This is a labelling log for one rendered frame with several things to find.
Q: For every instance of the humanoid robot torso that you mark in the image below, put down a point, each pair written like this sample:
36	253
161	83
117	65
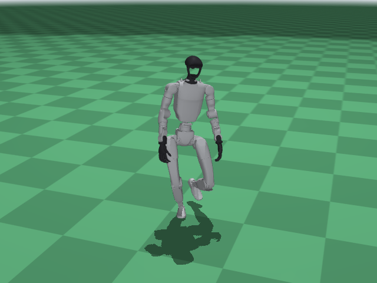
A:
187	105

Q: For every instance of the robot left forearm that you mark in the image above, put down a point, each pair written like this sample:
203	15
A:
215	127

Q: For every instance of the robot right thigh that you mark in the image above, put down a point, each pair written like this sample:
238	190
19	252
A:
171	145

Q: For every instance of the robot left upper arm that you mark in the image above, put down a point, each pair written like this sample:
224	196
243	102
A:
211	113

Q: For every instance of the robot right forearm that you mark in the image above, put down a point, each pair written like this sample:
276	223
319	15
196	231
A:
162	130

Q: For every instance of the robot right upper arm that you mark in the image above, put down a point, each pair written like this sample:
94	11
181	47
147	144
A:
170	89

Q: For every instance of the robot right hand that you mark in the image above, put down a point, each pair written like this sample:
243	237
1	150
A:
163	150

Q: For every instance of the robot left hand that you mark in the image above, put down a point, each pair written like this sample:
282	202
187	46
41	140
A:
220	149

